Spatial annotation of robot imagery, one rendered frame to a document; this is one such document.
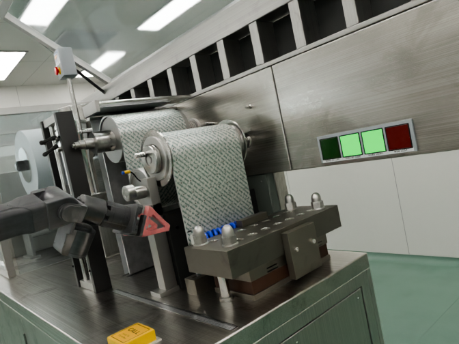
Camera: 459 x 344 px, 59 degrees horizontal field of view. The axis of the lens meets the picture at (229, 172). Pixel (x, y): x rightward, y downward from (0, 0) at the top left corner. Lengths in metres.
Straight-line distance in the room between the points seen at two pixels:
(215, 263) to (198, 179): 0.25
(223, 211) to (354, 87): 0.46
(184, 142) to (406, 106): 0.52
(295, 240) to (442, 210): 2.67
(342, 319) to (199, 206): 0.44
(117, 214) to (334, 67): 0.61
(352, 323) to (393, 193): 2.67
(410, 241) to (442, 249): 0.25
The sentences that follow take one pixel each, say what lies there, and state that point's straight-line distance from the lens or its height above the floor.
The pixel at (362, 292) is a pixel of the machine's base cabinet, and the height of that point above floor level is 0.81.
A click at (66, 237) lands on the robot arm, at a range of 0.88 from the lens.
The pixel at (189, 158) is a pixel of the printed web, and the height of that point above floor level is 1.23.
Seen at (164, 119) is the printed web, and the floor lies 1.37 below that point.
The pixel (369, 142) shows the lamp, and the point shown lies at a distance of 0.99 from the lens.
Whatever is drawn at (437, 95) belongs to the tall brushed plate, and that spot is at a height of 1.26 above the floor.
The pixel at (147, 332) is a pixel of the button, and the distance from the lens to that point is 0.84.
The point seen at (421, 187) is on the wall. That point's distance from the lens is 3.57.
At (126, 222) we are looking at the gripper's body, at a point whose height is 1.12.
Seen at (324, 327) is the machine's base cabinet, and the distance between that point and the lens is 1.00.
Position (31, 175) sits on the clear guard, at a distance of 1.94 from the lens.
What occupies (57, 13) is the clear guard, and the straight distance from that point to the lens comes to 1.77.
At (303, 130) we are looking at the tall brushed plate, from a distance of 1.10.
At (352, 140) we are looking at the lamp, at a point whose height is 1.19.
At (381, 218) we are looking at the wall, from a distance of 3.80.
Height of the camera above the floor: 1.23
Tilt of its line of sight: 3 degrees down
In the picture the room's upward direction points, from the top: 12 degrees counter-clockwise
